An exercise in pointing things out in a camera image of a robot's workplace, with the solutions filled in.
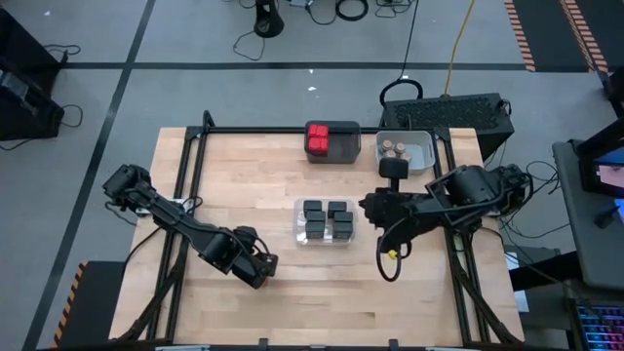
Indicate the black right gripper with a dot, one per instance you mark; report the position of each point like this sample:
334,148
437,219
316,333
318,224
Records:
400,214

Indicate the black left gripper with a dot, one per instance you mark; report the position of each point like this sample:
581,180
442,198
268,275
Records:
256,265

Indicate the black tins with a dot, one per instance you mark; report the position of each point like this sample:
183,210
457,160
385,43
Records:
343,216

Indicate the green spice tin black lid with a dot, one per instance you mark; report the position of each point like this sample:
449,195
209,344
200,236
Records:
337,208
315,229
315,215
312,206

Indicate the dark tea boxes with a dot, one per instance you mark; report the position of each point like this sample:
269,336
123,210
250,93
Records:
342,229

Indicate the paprika tin red lid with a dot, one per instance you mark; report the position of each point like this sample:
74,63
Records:
318,145
318,130

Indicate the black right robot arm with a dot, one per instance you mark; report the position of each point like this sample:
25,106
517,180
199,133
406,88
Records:
468,190

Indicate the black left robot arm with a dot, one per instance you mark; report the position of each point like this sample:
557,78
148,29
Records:
170,217

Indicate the clear plastic bin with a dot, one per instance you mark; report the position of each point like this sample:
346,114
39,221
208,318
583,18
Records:
325,222

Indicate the dark grey translucent bin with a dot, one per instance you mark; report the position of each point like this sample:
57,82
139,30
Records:
343,146

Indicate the white plastic bin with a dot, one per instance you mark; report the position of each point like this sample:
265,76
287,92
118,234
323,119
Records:
419,151

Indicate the silver aluminium extrusion bar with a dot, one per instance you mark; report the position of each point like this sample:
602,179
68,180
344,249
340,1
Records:
443,348
183,348

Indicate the black perforated box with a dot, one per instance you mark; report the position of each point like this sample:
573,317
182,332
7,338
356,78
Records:
453,114

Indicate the black mat hazard stripes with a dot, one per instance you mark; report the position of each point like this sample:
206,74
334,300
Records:
556,29
92,302

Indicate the grey desk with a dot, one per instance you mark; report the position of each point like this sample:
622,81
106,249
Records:
580,234

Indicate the black round floor stand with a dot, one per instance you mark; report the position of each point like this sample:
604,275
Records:
268,19

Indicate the computer monitor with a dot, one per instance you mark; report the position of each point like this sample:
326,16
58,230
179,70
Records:
602,170

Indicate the backlit rainbow keyboard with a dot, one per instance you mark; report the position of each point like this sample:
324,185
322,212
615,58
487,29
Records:
602,326

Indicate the black equipment case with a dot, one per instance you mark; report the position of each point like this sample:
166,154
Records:
24,39
24,107

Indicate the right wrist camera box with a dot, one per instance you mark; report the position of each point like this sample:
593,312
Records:
394,168

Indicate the black table frame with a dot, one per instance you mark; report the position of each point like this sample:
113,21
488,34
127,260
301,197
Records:
253,130

